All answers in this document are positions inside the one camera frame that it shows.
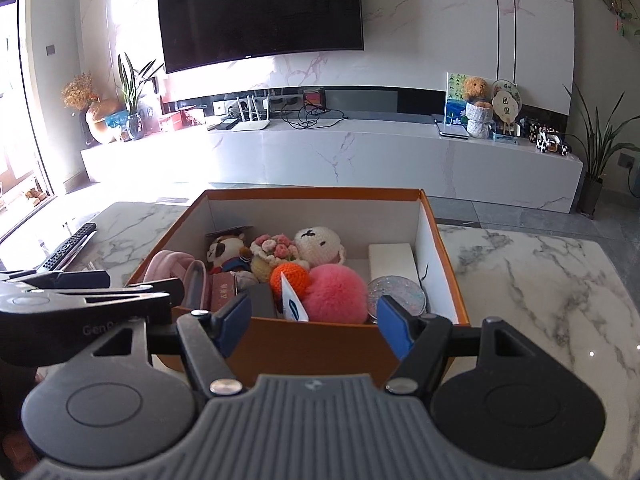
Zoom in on round paper fan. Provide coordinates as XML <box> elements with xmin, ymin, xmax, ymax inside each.
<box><xmin>491</xmin><ymin>79</ymin><xmax>524</xmax><ymax>134</ymax></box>

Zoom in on green plant in blue vase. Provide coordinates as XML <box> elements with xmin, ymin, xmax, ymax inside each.
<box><xmin>117</xmin><ymin>52</ymin><xmax>166</xmax><ymax>141</ymax></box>

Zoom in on orange cardboard box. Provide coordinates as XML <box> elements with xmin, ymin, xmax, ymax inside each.
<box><xmin>125</xmin><ymin>188</ymin><xmax>471</xmax><ymax>387</ymax></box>

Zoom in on white box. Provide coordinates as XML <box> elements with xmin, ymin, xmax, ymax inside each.
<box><xmin>368</xmin><ymin>242</ymin><xmax>420</xmax><ymax>286</ymax></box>

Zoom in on pink fluffy pom-pom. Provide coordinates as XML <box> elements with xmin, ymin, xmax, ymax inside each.
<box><xmin>302</xmin><ymin>265</ymin><xmax>374</xmax><ymax>325</ymax></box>

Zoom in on small white plush doll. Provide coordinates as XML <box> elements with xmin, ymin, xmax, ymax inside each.
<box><xmin>205</xmin><ymin>226</ymin><xmax>254</xmax><ymax>276</ymax></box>

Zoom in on white router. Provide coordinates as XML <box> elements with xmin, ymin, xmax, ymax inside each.
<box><xmin>232</xmin><ymin>92</ymin><xmax>273</xmax><ymax>133</ymax></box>

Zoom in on white marble tv console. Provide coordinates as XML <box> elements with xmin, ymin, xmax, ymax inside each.
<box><xmin>80</xmin><ymin>109</ymin><xmax>585</xmax><ymax>216</ymax></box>

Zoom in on red gift boxes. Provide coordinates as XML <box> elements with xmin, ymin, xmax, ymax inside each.
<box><xmin>160</xmin><ymin>109</ymin><xmax>209</xmax><ymax>134</ymax></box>

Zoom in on potted green plant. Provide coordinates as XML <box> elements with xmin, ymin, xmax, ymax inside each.
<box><xmin>562</xmin><ymin>82</ymin><xmax>634</xmax><ymax>219</ymax></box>

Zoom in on dark grey box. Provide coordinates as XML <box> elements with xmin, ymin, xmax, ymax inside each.
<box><xmin>245</xmin><ymin>282</ymin><xmax>279</xmax><ymax>319</ymax></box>

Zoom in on silver laptop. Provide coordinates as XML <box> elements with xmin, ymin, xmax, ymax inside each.
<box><xmin>432</xmin><ymin>112</ymin><xmax>471</xmax><ymax>140</ymax></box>

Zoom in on dark red booklet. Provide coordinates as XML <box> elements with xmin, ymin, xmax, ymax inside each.
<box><xmin>210</xmin><ymin>272</ymin><xmax>239</xmax><ymax>313</ymax></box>

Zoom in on white crochet doll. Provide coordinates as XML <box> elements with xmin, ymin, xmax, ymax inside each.
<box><xmin>293</xmin><ymin>226</ymin><xmax>347</xmax><ymax>266</ymax></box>

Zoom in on dried flowers in pot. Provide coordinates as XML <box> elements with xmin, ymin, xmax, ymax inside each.
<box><xmin>61</xmin><ymin>72</ymin><xmax>127</xmax><ymax>146</ymax></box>

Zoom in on teddy bear bouquet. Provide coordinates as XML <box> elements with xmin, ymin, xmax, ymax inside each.
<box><xmin>460</xmin><ymin>76</ymin><xmax>496</xmax><ymax>140</ymax></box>

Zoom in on crochet flower doll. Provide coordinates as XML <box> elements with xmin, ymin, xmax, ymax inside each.
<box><xmin>250</xmin><ymin>232</ymin><xmax>312</xmax><ymax>284</ymax></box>

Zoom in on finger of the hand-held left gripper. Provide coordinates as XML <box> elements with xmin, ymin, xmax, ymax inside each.
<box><xmin>0</xmin><ymin>269</ymin><xmax>112</xmax><ymax>291</ymax></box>
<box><xmin>30</xmin><ymin>278</ymin><xmax>187</xmax><ymax>322</ymax></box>

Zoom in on green blue painting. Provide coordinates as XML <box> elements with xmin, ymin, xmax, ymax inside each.
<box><xmin>445</xmin><ymin>72</ymin><xmax>476</xmax><ymax>126</ymax></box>

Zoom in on black cables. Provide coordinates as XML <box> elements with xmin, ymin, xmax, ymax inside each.
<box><xmin>279</xmin><ymin>102</ymin><xmax>347</xmax><ymax>129</ymax></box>

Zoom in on blue white hang tag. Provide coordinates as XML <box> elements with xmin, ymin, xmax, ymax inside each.
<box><xmin>281</xmin><ymin>272</ymin><xmax>310</xmax><ymax>322</ymax></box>

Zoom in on silver glitter round disc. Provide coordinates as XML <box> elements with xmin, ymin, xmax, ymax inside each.
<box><xmin>367</xmin><ymin>276</ymin><xmax>429</xmax><ymax>319</ymax></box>

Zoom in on black white cow toys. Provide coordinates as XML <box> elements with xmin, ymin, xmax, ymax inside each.
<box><xmin>530</xmin><ymin>122</ymin><xmax>574</xmax><ymax>155</ymax></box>

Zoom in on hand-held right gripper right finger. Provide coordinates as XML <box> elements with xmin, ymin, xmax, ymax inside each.
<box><xmin>376</xmin><ymin>296</ymin><xmax>566</xmax><ymax>395</ymax></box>

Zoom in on black television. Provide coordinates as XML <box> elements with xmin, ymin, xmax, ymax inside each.
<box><xmin>156</xmin><ymin>0</ymin><xmax>365</xmax><ymax>75</ymax></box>

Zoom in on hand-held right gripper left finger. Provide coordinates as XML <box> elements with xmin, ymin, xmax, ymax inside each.
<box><xmin>65</xmin><ymin>292</ymin><xmax>253</xmax><ymax>396</ymax></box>

